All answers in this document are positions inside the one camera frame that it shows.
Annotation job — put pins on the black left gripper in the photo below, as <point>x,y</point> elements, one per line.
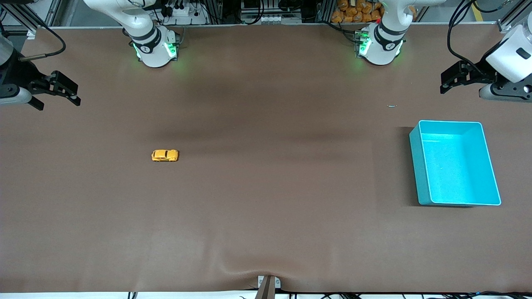
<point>479,69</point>

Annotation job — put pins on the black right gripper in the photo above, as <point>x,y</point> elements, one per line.
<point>17,74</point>

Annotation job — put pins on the yellow beetle toy car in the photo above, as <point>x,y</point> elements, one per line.
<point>164,155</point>

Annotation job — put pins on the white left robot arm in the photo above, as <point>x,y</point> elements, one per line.
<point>384,45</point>

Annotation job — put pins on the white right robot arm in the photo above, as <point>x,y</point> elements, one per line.
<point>156,45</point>

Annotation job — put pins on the teal plastic bin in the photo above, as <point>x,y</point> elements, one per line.
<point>457,174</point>

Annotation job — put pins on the orange snack packets heap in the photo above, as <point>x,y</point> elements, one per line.
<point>353,14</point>

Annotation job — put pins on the white power strip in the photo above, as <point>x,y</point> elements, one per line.
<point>187,16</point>

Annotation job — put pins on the brown table mat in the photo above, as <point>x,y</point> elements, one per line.
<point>266,187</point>

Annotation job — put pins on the white corner bracket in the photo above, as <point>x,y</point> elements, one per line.
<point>504,28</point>
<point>31,34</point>

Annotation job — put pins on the aluminium frame profile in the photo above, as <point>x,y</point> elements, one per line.
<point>31,20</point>
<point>513,18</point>

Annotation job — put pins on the metal table clamp bracket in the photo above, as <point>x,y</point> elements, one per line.
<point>266,288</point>

